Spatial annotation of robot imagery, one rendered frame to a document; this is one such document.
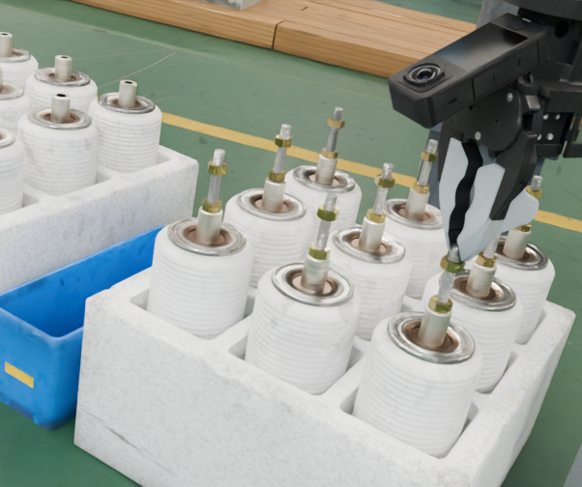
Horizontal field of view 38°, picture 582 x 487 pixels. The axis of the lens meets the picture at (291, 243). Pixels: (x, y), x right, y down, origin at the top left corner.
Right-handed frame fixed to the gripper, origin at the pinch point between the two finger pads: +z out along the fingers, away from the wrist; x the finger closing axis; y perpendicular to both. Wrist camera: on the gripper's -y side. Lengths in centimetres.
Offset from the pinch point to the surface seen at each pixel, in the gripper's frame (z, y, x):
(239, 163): 34, 30, 96
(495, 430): 16.3, 6.1, -5.0
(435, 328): 7.5, -0.3, -0.9
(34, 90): 10, -18, 66
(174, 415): 23.7, -16.2, 12.3
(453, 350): 8.9, 1.1, -2.3
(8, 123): 12, -23, 58
